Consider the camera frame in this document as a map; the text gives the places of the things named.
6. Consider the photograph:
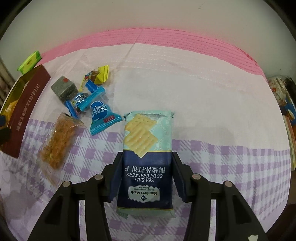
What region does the pink purple checked tablecloth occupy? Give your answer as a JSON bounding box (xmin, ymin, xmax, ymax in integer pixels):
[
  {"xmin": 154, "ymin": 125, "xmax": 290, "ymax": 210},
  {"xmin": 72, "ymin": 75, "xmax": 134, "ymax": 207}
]
[{"xmin": 0, "ymin": 27, "xmax": 296, "ymax": 241}]

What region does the grey-green seaweed block packet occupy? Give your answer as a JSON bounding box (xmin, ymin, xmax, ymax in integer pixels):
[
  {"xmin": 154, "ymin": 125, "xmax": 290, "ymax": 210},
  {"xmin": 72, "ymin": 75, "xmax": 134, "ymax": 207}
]
[{"xmin": 51, "ymin": 76, "xmax": 78, "ymax": 103}]

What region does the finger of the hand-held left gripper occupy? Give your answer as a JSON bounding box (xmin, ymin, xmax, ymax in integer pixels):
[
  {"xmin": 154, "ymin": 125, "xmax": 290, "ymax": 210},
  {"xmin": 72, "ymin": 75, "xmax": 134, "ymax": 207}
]
[{"xmin": 0, "ymin": 116, "xmax": 11, "ymax": 145}]

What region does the orange snack packet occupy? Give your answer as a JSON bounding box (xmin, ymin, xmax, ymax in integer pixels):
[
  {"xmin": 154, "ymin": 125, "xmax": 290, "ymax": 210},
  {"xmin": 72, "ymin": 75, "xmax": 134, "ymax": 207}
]
[{"xmin": 5, "ymin": 100, "xmax": 20, "ymax": 121}]

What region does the blue snack packet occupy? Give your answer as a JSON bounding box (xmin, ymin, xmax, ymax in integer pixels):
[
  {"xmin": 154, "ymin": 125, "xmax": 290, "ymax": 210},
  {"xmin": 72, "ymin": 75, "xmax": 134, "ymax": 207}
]
[{"xmin": 90, "ymin": 100, "xmax": 123, "ymax": 136}]

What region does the yellow brown candy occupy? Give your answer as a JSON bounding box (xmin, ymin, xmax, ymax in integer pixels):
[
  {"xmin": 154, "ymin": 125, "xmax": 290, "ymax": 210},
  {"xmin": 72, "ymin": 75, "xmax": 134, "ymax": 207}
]
[{"xmin": 79, "ymin": 65, "xmax": 110, "ymax": 92}]

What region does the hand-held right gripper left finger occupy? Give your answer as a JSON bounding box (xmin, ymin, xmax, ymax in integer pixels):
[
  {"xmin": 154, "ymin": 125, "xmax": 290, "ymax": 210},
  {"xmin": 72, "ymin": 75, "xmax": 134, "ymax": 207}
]
[{"xmin": 28, "ymin": 152, "xmax": 124, "ymax": 241}]

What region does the blue candy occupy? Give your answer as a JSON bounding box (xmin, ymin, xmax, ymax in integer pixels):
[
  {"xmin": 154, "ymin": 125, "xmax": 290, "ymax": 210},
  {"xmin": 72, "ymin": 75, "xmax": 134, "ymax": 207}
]
[{"xmin": 65, "ymin": 81, "xmax": 105, "ymax": 118}]

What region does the clear brown pastry packet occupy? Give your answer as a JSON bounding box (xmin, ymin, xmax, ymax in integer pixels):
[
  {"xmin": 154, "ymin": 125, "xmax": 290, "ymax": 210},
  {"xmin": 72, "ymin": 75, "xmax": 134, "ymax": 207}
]
[{"xmin": 38, "ymin": 113, "xmax": 85, "ymax": 169}]

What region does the green tissue pack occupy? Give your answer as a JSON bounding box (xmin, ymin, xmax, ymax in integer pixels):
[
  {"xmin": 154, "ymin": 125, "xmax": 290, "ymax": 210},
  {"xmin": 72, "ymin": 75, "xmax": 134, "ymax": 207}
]
[{"xmin": 19, "ymin": 51, "xmax": 42, "ymax": 75}]

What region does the blue cracker packet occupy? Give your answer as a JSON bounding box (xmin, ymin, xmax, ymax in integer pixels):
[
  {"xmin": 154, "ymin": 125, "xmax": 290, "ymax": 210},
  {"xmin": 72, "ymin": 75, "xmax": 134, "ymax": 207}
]
[{"xmin": 116, "ymin": 111, "xmax": 175, "ymax": 219}]

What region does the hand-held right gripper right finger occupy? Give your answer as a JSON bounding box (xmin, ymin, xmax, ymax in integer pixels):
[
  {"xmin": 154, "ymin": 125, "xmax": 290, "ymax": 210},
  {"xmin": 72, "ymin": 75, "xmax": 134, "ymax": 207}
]
[{"xmin": 172, "ymin": 152, "xmax": 270, "ymax": 241}]

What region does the dark red gold tin box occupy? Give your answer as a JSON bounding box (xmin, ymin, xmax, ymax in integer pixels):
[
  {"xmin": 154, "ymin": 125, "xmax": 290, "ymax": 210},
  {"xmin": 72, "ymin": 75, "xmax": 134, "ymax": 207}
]
[{"xmin": 0, "ymin": 64, "xmax": 51, "ymax": 158}]

